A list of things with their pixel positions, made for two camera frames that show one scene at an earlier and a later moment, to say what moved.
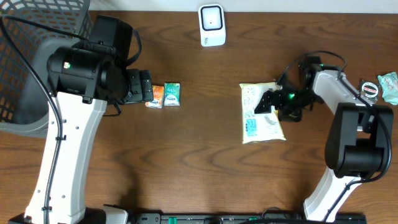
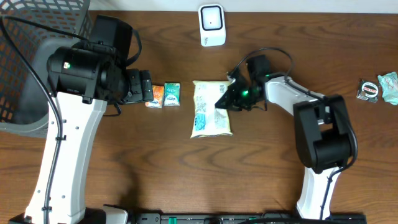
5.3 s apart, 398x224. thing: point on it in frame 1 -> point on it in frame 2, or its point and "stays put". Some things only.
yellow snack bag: (262, 127) -> (209, 120)
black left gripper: (146, 90) stays put
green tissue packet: (171, 94) stays put
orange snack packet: (158, 98) stays put
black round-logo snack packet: (369, 88) stays put
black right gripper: (275, 94) -> (229, 101)
